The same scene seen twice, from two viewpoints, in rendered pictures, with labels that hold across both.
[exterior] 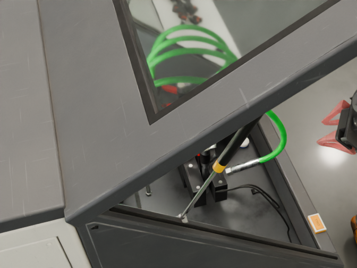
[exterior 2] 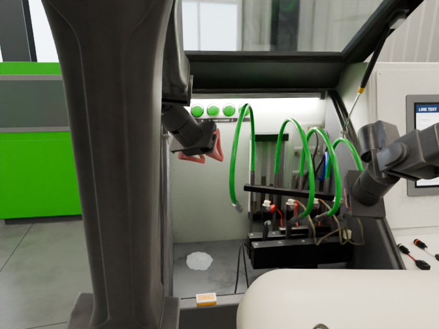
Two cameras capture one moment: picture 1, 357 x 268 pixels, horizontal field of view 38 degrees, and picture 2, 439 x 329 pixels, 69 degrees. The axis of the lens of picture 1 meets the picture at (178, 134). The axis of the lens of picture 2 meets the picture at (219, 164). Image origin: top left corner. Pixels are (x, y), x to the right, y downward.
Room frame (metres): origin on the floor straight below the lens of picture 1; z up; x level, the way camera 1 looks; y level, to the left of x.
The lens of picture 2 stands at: (0.74, -1.03, 1.51)
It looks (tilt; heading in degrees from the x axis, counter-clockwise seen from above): 16 degrees down; 93
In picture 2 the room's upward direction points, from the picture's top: straight up
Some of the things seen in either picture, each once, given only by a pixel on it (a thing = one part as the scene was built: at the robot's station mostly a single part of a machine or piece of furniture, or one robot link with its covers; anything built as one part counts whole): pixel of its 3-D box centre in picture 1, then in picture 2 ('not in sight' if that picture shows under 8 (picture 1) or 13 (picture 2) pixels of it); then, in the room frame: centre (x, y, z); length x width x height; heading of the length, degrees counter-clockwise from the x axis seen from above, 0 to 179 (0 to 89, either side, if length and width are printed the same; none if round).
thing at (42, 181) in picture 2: not in sight; (55, 140); (-1.27, 2.32, 0.81); 1.05 x 0.81 x 1.62; 11
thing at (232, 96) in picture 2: not in sight; (250, 96); (0.78, 0.19, 1.43); 0.54 x 0.03 x 0.02; 11
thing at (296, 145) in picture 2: not in sight; (308, 153); (1.02, 0.24, 1.20); 0.13 x 0.03 x 0.31; 11
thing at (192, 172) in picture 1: (194, 157); (298, 256); (0.95, -0.04, 0.91); 0.34 x 0.10 x 0.15; 11
